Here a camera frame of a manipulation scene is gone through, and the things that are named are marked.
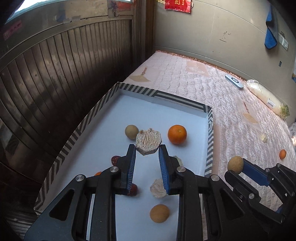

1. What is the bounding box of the brown longan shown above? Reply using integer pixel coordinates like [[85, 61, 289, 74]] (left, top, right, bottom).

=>
[[227, 156, 244, 174], [149, 204, 170, 223]]

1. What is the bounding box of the small corn cob chunk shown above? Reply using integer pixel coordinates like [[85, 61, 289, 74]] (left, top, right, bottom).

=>
[[261, 134, 267, 143]]

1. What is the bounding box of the dark red jujube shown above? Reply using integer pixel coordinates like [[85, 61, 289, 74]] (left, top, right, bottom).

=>
[[127, 183, 138, 197]]

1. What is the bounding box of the pale corn cob chunk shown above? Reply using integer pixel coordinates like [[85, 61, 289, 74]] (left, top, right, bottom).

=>
[[150, 179, 167, 198]]

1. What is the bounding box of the wrinkled red jujube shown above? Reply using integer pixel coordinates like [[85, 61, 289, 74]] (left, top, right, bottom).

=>
[[111, 155, 120, 166]]

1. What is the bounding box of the large orange mandarin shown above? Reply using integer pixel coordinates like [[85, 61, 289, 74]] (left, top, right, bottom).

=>
[[168, 125, 187, 145]]

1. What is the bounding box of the corn cob chunk with tip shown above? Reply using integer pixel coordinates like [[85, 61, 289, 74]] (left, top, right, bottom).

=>
[[135, 128, 162, 156]]

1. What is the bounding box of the large corn cob chunk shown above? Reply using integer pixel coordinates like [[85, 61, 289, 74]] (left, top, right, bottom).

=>
[[174, 156, 183, 166]]

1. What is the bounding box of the pink quilted bed cover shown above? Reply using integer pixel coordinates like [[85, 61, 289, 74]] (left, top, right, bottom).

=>
[[121, 52, 295, 176]]

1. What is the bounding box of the floral pillow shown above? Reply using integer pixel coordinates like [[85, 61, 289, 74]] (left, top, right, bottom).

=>
[[288, 122, 296, 147]]

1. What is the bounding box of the wrapped white daikon radish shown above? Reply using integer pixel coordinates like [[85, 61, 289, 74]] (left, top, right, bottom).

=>
[[247, 79, 290, 120]]

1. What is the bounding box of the striped cardboard box tray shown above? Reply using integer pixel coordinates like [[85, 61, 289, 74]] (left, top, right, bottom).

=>
[[25, 83, 213, 240]]

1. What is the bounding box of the white blue flat device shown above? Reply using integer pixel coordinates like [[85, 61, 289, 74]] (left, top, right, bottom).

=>
[[225, 74, 244, 90]]

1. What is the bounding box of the blue hanging cloth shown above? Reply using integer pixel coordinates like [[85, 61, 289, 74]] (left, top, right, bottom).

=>
[[264, 5, 278, 50]]

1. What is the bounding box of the wall calendar poster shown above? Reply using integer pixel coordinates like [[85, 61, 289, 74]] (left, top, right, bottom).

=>
[[292, 68, 296, 83]]

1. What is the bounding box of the white wall switch panel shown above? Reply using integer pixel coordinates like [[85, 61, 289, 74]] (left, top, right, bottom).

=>
[[278, 33, 288, 51]]

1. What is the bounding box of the red paper wall decoration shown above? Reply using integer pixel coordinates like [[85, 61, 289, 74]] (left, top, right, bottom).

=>
[[165, 0, 193, 13]]

